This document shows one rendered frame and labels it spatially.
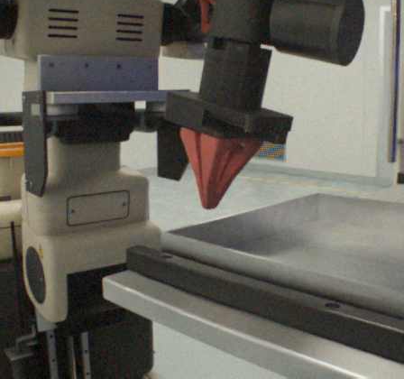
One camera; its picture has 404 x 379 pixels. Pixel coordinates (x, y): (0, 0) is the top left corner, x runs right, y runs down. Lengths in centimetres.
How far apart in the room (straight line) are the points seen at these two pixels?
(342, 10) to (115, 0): 57
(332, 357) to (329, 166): 636
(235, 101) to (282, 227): 20
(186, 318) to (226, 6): 25
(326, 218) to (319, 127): 606
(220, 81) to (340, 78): 613
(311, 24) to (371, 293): 20
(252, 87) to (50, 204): 51
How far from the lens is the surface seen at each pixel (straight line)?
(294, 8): 40
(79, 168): 90
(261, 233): 55
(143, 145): 677
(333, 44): 38
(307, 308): 34
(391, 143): 127
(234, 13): 42
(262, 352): 33
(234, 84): 42
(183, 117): 44
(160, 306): 39
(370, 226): 61
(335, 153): 659
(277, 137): 44
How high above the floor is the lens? 103
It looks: 9 degrees down
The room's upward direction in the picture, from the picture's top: straight up
